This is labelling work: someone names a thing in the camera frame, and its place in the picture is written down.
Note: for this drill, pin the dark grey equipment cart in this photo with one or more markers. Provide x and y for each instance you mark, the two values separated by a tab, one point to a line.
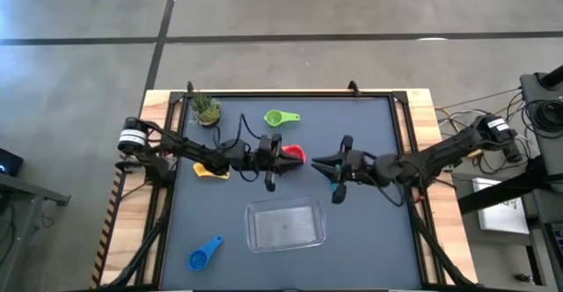
550	151

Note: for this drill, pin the red measuring cup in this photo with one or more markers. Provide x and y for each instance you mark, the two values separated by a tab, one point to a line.
295	151

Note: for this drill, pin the black keyboard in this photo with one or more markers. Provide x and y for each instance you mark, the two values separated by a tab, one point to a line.
556	239

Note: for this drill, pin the dark monitor device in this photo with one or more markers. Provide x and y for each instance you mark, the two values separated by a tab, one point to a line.
9	162

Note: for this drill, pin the small black floor item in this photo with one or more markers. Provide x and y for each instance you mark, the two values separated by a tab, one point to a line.
523	278

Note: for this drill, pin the black power strip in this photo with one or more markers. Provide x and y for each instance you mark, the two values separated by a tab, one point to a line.
512	151

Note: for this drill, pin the grey metal desk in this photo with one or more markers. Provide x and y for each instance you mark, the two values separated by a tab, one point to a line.
26	191

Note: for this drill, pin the black table clamp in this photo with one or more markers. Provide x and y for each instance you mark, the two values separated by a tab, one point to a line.
354	87
190	86

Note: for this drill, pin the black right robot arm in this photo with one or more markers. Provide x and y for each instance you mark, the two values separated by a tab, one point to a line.
440	151

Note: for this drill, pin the white flat board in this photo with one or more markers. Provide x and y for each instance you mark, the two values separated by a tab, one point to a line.
501	217

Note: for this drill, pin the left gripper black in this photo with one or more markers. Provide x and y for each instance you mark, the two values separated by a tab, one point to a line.
266	155

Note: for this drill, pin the yellow measuring cup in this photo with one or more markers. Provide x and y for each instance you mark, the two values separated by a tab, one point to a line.
206	172

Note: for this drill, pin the green measuring cup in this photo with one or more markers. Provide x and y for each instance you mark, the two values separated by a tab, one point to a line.
277	118

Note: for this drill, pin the clear plastic rectangular basket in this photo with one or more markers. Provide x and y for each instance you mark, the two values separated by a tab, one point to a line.
286	226

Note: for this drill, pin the succulent plant in black pot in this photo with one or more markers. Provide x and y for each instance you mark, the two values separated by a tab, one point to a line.
206	111

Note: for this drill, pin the black yellow hazard tape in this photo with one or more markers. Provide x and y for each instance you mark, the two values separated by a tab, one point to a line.
107	230

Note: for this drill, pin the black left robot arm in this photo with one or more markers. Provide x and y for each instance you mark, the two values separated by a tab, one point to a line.
184	147

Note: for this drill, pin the teal measuring cup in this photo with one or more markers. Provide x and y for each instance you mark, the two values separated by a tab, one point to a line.
337	169

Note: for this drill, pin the black diagonal beam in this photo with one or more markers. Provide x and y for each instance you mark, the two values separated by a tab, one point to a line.
506	193

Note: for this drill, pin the blue measuring cup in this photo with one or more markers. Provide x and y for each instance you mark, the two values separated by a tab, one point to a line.
200	257

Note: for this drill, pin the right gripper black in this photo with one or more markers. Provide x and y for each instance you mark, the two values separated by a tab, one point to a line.
356	164

